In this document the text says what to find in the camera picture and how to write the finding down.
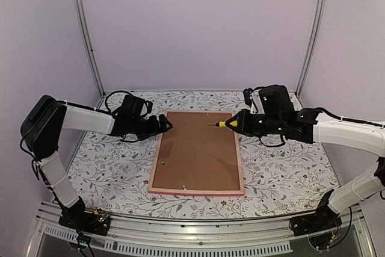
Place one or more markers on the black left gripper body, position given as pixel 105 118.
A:
pixel 143 130

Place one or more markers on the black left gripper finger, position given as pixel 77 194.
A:
pixel 164 122
pixel 162 129

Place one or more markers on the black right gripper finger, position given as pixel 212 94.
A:
pixel 236 129
pixel 235 118

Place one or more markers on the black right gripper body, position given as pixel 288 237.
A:
pixel 271 124

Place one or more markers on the yellow handled screwdriver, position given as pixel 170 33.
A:
pixel 222 124

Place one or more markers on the pink wooden photo frame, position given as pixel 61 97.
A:
pixel 199 160

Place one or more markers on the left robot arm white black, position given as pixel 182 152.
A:
pixel 43 129

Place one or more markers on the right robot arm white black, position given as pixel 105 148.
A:
pixel 357 146

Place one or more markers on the floral patterned table mat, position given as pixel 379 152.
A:
pixel 114 176

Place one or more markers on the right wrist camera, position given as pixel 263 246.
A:
pixel 251 99

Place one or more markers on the aluminium front rail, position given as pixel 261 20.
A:
pixel 131 235

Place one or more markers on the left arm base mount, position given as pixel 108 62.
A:
pixel 76 217

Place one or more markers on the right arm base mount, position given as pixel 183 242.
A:
pixel 322 219

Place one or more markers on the right aluminium corner post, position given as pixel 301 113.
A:
pixel 316 24

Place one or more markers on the aluminium corner post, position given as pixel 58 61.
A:
pixel 316 24
pixel 89 49

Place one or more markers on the left aluminium corner post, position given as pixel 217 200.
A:
pixel 89 49

